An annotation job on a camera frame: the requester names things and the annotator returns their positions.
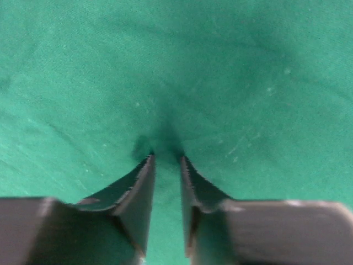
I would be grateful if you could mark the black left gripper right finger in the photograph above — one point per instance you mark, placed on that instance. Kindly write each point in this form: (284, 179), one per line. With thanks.
(198, 196)

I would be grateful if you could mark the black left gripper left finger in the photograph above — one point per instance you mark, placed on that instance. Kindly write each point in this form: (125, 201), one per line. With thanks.
(128, 203)

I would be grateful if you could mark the green surgical drape cloth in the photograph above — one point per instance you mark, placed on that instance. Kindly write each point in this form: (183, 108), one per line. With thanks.
(258, 94)

